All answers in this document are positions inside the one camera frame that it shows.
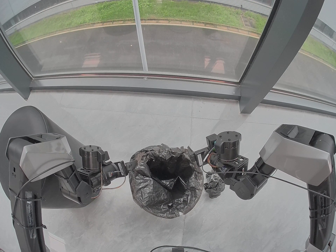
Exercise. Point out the black plastic bag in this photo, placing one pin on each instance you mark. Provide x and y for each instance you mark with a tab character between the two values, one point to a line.
147	193

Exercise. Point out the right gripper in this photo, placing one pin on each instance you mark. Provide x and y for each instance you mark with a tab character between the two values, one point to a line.
200	159

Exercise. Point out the window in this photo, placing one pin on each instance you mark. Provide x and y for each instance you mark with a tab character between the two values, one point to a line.
286	48

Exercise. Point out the crumpled black plastic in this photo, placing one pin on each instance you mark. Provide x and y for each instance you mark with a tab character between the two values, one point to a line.
214	186

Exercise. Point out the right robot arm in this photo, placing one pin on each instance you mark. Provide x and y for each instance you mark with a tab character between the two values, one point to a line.
294	153

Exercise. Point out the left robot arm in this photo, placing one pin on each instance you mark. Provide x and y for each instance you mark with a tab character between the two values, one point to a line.
42	156

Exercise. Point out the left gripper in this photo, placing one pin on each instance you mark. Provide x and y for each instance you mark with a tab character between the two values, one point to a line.
112	173

